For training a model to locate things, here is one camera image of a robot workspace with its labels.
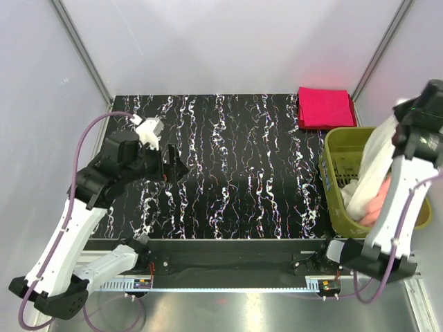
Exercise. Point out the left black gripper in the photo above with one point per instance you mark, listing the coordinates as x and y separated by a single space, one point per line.
176 169

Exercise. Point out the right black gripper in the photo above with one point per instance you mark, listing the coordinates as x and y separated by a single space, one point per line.
400 109

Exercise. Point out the white t shirt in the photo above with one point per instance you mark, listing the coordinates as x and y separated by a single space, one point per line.
374 167

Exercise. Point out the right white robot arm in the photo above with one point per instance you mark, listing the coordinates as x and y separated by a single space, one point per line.
416 160

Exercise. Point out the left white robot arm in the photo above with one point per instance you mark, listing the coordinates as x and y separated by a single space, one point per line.
55 286

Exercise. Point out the black marble pattern mat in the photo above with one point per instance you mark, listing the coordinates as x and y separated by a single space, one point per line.
253 172

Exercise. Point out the olive green plastic basket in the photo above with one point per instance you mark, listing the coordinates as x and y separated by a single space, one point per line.
339 164

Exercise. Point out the pink crumpled t shirt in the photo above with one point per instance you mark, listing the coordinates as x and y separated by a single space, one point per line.
373 208

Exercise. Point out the folded magenta t shirt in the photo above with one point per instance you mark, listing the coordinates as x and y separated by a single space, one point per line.
325 107

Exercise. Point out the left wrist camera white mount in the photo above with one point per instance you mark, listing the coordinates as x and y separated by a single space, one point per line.
148 130

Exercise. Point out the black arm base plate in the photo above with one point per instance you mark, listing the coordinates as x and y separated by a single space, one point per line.
239 259

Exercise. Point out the right aluminium frame post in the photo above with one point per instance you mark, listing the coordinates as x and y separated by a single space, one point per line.
397 20

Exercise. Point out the aluminium frame post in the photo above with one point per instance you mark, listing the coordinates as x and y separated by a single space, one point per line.
76 40
397 20

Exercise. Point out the left aluminium frame post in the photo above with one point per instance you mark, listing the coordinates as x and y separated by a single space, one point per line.
76 40

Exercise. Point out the white slotted cable duct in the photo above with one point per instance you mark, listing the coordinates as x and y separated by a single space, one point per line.
164 284

